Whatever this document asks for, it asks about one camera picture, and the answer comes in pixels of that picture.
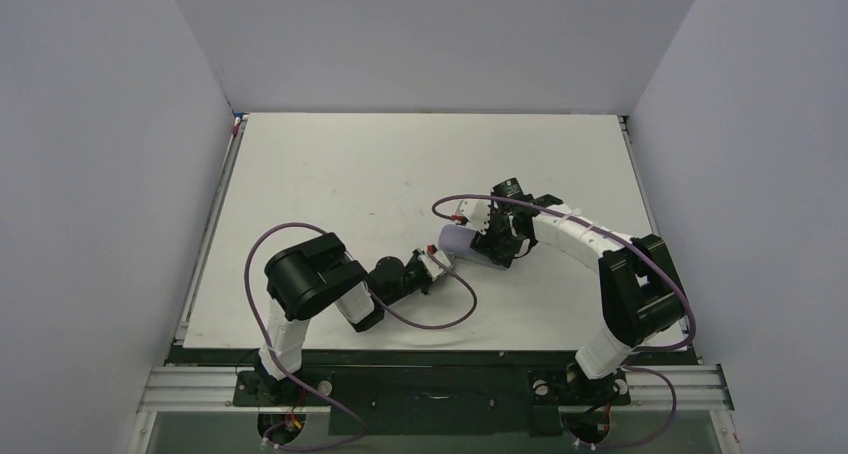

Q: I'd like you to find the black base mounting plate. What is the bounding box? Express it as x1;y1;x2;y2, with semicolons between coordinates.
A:
232;350;631;436

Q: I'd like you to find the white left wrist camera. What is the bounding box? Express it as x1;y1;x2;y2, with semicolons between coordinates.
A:
420;245;453;281

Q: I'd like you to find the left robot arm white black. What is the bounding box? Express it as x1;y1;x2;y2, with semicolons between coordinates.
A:
259;233;452;383

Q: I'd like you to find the aluminium front rail frame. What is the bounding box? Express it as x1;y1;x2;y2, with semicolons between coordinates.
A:
128;365;740;453

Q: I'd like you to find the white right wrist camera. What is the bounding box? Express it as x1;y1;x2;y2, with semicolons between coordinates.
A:
452;199;492;234

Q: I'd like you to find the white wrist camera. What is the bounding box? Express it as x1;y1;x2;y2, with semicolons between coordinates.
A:
420;245;453;281
452;199;492;234

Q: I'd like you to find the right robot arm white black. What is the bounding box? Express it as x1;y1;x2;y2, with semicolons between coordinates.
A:
455;178;687;380

